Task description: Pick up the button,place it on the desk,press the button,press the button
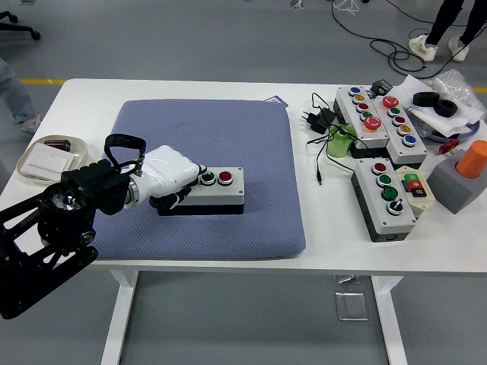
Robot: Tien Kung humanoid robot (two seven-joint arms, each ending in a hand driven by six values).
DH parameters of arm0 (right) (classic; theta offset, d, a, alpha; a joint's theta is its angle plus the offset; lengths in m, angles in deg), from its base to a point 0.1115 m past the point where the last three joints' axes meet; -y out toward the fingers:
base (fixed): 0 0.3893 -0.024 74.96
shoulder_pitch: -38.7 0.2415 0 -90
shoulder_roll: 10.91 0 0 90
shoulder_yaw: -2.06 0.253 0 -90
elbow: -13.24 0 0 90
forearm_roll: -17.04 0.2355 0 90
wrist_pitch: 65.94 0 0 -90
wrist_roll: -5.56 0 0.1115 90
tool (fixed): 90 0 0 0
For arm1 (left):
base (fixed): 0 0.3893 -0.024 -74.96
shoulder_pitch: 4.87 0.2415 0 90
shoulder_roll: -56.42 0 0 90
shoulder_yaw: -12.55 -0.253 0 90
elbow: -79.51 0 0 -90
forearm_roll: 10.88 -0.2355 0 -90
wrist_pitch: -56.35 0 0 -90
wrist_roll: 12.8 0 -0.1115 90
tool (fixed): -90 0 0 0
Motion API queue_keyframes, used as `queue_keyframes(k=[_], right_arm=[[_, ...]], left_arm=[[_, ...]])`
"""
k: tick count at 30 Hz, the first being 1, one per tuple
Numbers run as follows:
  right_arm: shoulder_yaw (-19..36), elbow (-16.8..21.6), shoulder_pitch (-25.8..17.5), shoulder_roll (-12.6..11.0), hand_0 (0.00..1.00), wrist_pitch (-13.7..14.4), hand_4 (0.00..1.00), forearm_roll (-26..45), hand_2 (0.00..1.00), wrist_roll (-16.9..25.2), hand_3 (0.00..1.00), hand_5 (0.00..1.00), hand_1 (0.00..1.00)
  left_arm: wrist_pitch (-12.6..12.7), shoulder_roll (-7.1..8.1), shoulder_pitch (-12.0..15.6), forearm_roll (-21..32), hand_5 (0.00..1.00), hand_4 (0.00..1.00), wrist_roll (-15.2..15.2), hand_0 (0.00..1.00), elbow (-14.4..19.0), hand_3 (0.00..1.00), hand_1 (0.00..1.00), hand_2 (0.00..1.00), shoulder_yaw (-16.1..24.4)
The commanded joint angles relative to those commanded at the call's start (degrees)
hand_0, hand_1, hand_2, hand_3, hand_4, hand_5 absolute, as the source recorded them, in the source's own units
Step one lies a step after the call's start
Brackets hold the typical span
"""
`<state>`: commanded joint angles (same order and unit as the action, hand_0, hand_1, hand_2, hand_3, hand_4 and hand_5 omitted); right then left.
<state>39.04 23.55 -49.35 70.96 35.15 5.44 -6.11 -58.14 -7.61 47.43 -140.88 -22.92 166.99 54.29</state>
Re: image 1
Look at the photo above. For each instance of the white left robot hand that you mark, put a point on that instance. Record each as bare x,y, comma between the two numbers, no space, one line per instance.
167,171

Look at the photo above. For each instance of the grey four-button control box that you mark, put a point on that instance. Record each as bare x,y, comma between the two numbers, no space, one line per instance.
228,194

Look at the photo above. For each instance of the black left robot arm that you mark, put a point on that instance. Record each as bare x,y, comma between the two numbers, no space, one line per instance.
87,182

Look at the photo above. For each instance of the five-button box, orange-ringed stop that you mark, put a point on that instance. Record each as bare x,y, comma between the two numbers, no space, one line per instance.
348,102

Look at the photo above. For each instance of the grey four-button box, blue selector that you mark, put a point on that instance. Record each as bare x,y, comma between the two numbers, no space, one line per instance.
388,220

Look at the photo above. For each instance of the five-button box, red mushroom stop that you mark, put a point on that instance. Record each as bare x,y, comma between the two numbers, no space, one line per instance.
403,152

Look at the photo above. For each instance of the blue-grey fabric mat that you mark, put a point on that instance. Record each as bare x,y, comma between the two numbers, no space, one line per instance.
247,133

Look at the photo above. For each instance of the white oval tray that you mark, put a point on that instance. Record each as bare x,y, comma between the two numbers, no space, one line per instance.
78,146

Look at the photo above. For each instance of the dark red battery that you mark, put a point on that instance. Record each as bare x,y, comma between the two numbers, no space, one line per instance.
57,144

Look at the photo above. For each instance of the purple and white card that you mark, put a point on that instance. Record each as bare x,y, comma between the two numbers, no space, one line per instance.
277,100

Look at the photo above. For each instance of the white table leg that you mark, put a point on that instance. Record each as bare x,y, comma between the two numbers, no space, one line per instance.
390,315
118,315

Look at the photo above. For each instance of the black power adapter plug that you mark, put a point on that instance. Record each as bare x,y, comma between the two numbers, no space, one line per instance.
319,119

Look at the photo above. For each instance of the person in jeans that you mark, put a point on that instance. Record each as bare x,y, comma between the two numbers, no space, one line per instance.
15,95

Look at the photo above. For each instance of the green plastic roll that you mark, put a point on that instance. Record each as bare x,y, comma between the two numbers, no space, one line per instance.
338,146

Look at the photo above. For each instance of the black office chair base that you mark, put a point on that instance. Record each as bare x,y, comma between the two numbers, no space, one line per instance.
23,27

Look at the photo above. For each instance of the metal floor socket plate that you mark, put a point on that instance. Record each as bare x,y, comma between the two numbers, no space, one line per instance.
352,306

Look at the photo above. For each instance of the small black terminal module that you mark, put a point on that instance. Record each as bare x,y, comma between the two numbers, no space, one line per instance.
381,87

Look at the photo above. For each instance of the white paper sheet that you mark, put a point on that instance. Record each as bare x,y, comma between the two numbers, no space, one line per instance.
409,89

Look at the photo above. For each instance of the red valve knob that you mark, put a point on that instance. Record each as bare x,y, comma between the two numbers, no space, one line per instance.
449,146

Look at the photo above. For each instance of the grey block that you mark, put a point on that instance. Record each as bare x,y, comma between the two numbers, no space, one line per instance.
452,190

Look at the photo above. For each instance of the round blue-rimmed plate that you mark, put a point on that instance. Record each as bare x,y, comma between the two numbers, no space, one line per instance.
462,135

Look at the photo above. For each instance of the clear bubble wrap bag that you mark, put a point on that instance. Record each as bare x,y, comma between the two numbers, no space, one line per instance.
456,85

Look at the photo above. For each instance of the orange cylinder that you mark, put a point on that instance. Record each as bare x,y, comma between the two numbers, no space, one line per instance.
473,159

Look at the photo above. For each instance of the person in black trousers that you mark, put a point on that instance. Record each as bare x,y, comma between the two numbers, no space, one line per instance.
445,19

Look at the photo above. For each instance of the white wall switch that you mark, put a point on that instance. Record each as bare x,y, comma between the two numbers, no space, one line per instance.
45,161

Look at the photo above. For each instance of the cream three-button switch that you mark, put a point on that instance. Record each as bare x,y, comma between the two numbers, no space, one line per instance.
414,186

